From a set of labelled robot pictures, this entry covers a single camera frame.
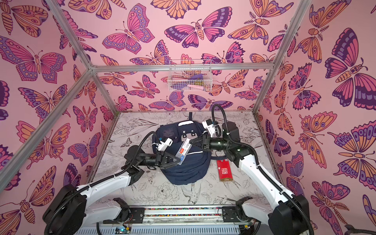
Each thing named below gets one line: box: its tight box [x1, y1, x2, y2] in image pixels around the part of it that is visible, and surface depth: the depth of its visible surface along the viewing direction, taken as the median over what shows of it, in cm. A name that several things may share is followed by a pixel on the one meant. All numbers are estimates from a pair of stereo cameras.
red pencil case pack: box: [216, 158, 234, 183], surface depth 90 cm
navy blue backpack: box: [162, 141, 227, 186], surface depth 83 cm
